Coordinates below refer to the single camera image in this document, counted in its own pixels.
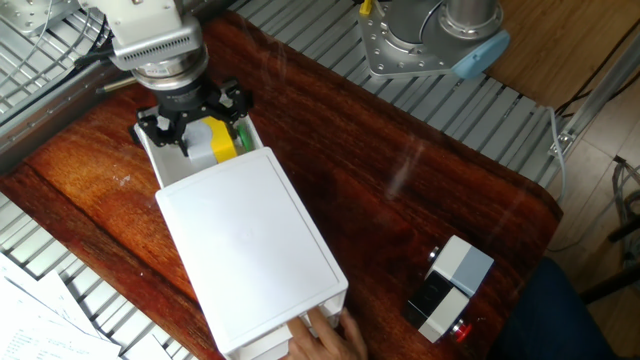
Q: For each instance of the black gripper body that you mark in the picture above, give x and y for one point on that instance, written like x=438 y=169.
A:
x=187 y=105

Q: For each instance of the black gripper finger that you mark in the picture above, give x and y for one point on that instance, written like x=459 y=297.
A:
x=160 y=130
x=235 y=102

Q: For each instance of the yellow grey box green button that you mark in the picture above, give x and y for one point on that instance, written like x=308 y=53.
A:
x=220 y=140

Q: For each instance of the white plastic drawer cabinet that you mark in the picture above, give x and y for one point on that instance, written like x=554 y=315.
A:
x=250 y=250

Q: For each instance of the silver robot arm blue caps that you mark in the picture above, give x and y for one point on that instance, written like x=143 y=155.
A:
x=425 y=22

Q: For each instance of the person's bare hand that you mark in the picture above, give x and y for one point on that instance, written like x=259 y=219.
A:
x=325 y=347

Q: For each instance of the tan rod with dark tip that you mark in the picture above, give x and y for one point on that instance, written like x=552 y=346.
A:
x=120 y=84

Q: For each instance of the white wrist-mounted box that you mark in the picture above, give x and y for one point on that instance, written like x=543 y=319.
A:
x=150 y=30

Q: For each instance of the glossy brown wooden board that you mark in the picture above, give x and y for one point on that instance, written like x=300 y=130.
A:
x=350 y=150

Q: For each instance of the white paper sheet pile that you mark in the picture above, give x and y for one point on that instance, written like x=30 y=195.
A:
x=40 y=330

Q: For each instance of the grey white box metal button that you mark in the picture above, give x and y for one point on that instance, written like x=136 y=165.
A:
x=460 y=262

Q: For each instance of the white black box red button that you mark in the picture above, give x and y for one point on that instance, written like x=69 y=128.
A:
x=442 y=312

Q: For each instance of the leg in blue trousers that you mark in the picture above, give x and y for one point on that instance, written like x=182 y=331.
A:
x=550 y=320

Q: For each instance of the dark chair base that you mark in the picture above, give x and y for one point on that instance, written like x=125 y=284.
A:
x=610 y=285

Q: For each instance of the grey aluminium frame rail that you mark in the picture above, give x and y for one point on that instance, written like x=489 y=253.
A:
x=50 y=115

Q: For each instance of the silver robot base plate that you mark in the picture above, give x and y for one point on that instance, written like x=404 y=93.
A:
x=395 y=59

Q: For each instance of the long aluminium frame post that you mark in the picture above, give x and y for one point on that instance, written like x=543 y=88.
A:
x=600 y=95

